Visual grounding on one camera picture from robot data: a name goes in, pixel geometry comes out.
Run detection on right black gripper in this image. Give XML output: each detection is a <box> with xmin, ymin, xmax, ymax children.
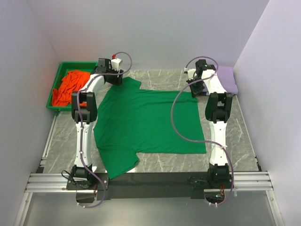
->
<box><xmin>186</xmin><ymin>77</ymin><xmax>204</xmax><ymax>98</ymax></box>

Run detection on black base beam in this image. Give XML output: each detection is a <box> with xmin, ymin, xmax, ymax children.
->
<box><xmin>66</xmin><ymin>172</ymin><xmax>233</xmax><ymax>201</ymax></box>

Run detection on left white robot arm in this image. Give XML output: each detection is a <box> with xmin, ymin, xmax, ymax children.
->
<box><xmin>68</xmin><ymin>58</ymin><xmax>124</xmax><ymax>189</ymax></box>

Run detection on green plastic bin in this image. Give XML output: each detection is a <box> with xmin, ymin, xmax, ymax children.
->
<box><xmin>46</xmin><ymin>61</ymin><xmax>97</xmax><ymax>112</ymax></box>

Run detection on folded purple t-shirt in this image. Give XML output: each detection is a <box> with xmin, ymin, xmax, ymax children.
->
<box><xmin>217</xmin><ymin>66</ymin><xmax>238</xmax><ymax>95</ymax></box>

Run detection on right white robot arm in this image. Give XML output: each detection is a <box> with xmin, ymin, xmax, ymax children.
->
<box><xmin>185</xmin><ymin>59</ymin><xmax>233</xmax><ymax>188</ymax></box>

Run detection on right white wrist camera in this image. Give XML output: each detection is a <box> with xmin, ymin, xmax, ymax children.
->
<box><xmin>184</xmin><ymin>68</ymin><xmax>196</xmax><ymax>82</ymax></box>

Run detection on orange t-shirt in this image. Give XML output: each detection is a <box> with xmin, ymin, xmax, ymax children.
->
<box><xmin>52</xmin><ymin>70</ymin><xmax>90</xmax><ymax>107</ymax></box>

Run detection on green t-shirt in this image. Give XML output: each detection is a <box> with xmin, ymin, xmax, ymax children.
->
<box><xmin>94</xmin><ymin>77</ymin><xmax>206</xmax><ymax>179</ymax></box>

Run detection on stack of folded shirts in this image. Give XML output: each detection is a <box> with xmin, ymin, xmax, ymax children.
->
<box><xmin>198</xmin><ymin>88</ymin><xmax>210</xmax><ymax>96</ymax></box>

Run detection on aluminium rail frame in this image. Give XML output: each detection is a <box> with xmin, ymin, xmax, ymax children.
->
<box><xmin>24</xmin><ymin>107</ymin><xmax>285</xmax><ymax>226</ymax></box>

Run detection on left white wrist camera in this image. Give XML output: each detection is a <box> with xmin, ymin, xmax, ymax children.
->
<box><xmin>111</xmin><ymin>54</ymin><xmax>123</xmax><ymax>72</ymax></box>

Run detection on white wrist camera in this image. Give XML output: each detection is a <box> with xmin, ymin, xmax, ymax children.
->
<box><xmin>111</xmin><ymin>54</ymin><xmax>123</xmax><ymax>72</ymax></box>
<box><xmin>184</xmin><ymin>68</ymin><xmax>196</xmax><ymax>82</ymax></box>

